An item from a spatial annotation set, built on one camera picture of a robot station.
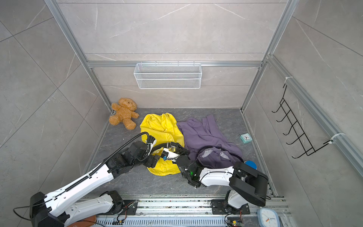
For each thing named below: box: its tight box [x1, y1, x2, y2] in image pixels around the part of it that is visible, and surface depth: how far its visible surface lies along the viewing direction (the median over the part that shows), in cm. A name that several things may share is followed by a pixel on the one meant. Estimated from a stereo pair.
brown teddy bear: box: [108, 97, 140, 131], surface depth 109 cm
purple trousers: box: [176, 114, 244, 169], surface depth 95 cm
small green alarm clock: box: [240, 132, 253, 144], surface depth 102 cm
